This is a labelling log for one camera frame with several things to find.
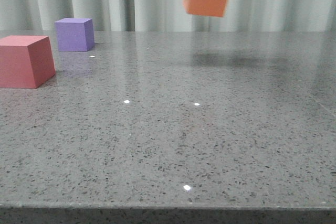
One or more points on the purple foam cube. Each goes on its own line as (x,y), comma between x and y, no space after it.
(75,34)

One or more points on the pale green curtain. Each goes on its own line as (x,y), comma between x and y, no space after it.
(169,15)

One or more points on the red foam cube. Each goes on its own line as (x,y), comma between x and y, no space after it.
(26,61)

